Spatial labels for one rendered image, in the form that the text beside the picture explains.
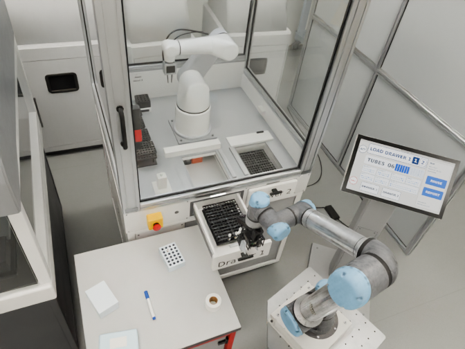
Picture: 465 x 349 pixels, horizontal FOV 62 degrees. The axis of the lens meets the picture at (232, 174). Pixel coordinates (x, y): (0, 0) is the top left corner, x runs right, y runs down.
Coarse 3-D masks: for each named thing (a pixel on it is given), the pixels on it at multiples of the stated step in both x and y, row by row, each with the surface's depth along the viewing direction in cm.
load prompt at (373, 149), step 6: (372, 144) 199; (372, 150) 199; (378, 150) 199; (384, 150) 198; (390, 150) 198; (396, 150) 197; (384, 156) 198; (390, 156) 198; (396, 156) 197; (402, 156) 197; (408, 156) 196; (414, 156) 196; (420, 156) 196; (408, 162) 197; (414, 162) 196; (420, 162) 196; (426, 162) 195
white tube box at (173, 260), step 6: (168, 246) 186; (174, 246) 186; (162, 252) 183; (168, 252) 183; (174, 252) 184; (180, 252) 184; (162, 258) 184; (168, 258) 181; (174, 258) 181; (180, 258) 181; (168, 264) 179; (174, 264) 181; (180, 264) 180; (168, 270) 179
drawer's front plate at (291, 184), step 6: (294, 180) 209; (264, 186) 203; (270, 186) 204; (276, 186) 205; (282, 186) 207; (288, 186) 209; (294, 186) 212; (252, 192) 200; (264, 192) 205; (270, 192) 207; (270, 198) 211; (276, 198) 213
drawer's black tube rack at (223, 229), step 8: (232, 200) 198; (208, 208) 192; (216, 208) 192; (224, 208) 194; (232, 208) 194; (208, 216) 188; (216, 216) 193; (224, 216) 189; (232, 216) 190; (208, 224) 188; (216, 224) 185; (224, 224) 190; (232, 224) 186; (240, 224) 187; (216, 232) 182; (224, 232) 182; (232, 232) 183; (216, 240) 182; (224, 240) 183; (232, 240) 183
